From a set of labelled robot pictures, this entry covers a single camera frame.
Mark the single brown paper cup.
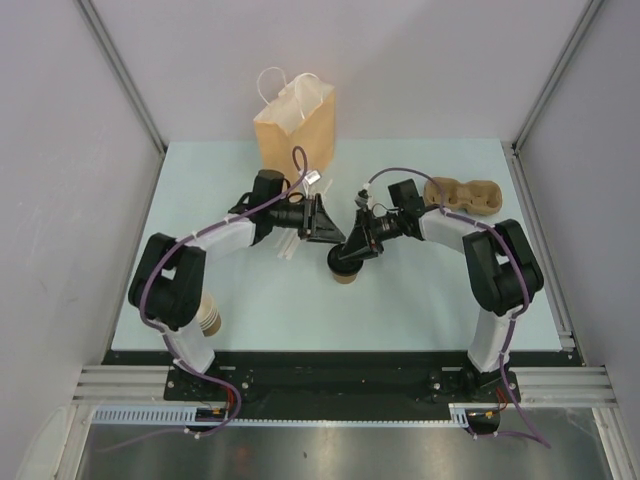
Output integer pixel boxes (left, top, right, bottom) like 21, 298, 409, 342
332, 271, 358, 285

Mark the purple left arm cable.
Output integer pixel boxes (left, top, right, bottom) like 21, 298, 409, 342
94, 145, 309, 452

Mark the right white cable duct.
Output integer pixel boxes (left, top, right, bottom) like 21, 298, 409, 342
449, 403, 501, 426

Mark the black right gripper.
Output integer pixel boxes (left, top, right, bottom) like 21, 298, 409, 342
339, 207, 405, 263

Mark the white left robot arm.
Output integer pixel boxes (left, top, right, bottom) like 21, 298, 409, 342
128, 169, 345, 400

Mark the white cable duct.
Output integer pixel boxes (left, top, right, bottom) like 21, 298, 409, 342
93, 405, 229, 426
449, 403, 501, 426

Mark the stack of brown paper cups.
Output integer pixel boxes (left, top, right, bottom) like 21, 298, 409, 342
196, 291, 222, 337

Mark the brown paper takeout bag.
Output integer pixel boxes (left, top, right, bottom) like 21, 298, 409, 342
253, 67, 336, 182

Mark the left white cable duct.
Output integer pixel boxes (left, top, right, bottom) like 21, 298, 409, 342
93, 405, 229, 426

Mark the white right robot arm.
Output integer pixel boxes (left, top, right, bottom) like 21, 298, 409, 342
327, 180, 544, 401

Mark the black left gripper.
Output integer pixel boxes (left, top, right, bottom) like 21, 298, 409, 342
268, 194, 344, 244

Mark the brown cardboard cup carrier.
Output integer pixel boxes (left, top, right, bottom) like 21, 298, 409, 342
424, 177, 503, 216

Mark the black plastic cup lid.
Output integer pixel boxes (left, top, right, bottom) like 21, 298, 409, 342
327, 245, 364, 277

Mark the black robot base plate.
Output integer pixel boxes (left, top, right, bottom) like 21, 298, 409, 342
163, 350, 521, 421

